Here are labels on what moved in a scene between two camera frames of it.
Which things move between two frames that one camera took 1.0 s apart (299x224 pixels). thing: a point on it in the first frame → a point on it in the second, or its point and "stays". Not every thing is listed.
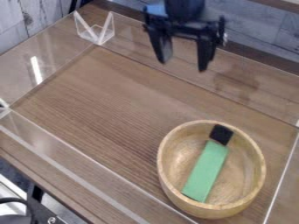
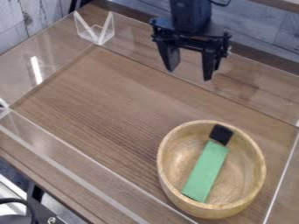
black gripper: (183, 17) → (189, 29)
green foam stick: (205, 171) stays
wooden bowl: (240, 175) stays
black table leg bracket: (40, 213) stays
